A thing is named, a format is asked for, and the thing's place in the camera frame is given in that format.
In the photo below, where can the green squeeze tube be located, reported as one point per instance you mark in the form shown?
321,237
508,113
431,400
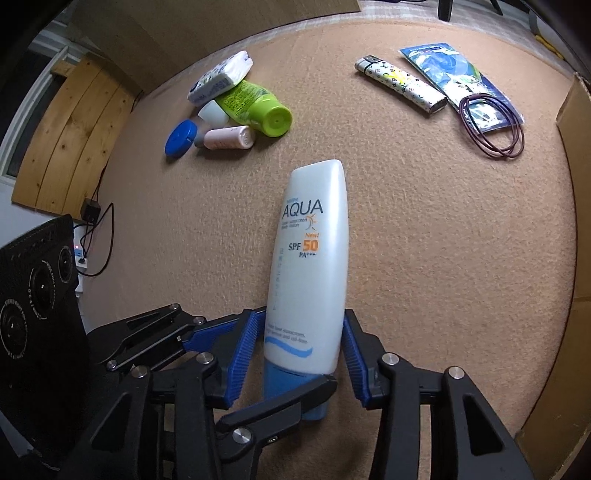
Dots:
258,108

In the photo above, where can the blue plastic packet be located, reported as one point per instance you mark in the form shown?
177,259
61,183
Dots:
443,69

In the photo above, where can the black power adapter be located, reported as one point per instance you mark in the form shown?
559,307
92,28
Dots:
90,210

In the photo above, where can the blue round lid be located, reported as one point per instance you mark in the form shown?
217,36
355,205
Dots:
181,137

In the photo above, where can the patterned white tissue pack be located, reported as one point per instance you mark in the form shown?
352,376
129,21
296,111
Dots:
217,76

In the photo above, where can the small pink bottle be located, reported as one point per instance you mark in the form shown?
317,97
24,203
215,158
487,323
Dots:
228,137

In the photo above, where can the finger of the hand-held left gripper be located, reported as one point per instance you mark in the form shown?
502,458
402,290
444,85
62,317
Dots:
272,413
157,334

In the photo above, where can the small white bottle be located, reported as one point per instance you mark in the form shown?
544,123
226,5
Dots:
212,112

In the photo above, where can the wooden plank board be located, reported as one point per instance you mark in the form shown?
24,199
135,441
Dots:
69,138

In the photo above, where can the cardboard box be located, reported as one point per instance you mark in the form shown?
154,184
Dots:
572,230

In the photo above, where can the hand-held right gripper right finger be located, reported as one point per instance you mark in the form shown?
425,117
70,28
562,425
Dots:
356,364

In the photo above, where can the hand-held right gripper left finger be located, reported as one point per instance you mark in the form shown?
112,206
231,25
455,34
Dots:
241,364

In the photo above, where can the black tripod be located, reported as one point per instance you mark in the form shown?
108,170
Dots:
445,9

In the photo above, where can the silver tube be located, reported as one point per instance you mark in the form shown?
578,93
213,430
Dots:
401,83

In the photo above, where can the white power strip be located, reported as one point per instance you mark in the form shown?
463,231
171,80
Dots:
81,265

